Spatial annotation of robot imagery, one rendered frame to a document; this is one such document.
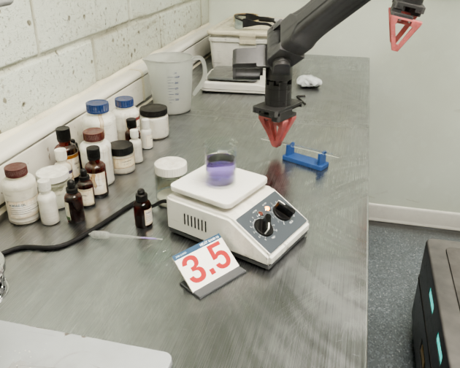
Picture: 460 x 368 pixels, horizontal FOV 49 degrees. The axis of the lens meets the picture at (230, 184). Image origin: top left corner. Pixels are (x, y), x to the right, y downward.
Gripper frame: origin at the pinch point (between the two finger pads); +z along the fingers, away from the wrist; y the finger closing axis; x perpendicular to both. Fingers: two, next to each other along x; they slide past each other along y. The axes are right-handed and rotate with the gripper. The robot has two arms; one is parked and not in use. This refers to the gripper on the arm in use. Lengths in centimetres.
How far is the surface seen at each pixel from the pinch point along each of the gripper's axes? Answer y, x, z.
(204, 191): 36.8, 11.5, -5.7
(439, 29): -118, -6, -10
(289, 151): 0.7, 4.0, 0.9
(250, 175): 27.6, 13.5, -5.8
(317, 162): 1.3, 11.6, 1.2
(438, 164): -122, 2, 46
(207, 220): 38.6, 13.8, -2.2
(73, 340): 65, 15, 2
